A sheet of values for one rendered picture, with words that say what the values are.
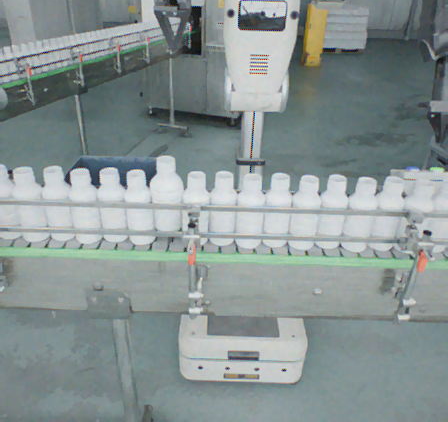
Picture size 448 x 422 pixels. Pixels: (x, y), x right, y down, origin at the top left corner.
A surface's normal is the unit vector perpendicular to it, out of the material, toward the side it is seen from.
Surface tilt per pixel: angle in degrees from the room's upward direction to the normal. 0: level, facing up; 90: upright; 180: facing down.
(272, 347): 31
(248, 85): 90
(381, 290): 90
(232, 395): 0
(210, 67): 90
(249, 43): 90
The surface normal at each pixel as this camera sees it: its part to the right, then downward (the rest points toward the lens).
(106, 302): -0.01, 0.48
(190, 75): -0.33, 0.45
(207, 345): 0.01, -0.50
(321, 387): 0.03, -0.88
